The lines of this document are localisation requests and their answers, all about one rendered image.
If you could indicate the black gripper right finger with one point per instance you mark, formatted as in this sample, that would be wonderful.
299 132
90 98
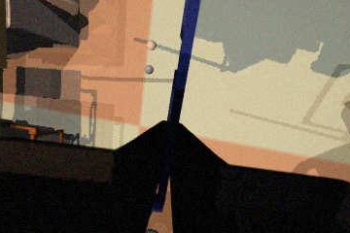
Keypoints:
206 191

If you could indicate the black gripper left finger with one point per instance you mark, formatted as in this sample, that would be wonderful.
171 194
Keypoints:
121 183

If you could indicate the navy rectangular glasses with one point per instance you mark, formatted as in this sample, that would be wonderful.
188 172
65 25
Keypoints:
189 20

